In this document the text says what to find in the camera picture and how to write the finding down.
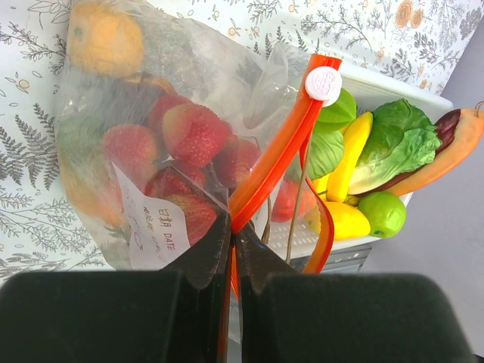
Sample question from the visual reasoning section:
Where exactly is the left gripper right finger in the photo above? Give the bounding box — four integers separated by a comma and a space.
234, 227, 475, 362

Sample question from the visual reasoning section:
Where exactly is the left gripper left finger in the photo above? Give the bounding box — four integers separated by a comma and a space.
1, 215, 231, 362

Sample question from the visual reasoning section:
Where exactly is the orange red pepper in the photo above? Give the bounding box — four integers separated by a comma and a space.
59, 157, 126, 228

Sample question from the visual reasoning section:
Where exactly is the clear zip bag orange zipper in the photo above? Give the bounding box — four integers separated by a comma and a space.
54, 0, 344, 296

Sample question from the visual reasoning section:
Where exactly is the red lychee bunch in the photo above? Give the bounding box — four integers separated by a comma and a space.
101, 95, 261, 268

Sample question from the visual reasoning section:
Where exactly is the yellow green mango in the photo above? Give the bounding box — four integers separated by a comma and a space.
67, 1, 144, 78

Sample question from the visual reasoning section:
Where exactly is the yellow mango in basket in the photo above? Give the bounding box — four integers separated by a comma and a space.
302, 202, 371, 240

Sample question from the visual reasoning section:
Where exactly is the yellow banana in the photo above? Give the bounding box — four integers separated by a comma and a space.
320, 112, 374, 203

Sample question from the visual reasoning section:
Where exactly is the green apple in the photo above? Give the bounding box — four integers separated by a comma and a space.
358, 191, 407, 238

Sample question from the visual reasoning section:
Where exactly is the green cabbage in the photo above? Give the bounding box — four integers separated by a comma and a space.
306, 131, 344, 180

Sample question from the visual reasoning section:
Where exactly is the green starfruit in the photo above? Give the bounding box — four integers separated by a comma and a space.
314, 88, 357, 132

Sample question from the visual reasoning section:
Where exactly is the green lettuce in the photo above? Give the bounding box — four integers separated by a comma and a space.
349, 98, 442, 195

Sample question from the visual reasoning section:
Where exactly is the orange papaya slice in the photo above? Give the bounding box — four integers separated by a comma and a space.
375, 101, 483, 197

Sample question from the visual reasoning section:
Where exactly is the floral tablecloth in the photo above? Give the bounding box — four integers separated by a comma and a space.
1, 1, 483, 280

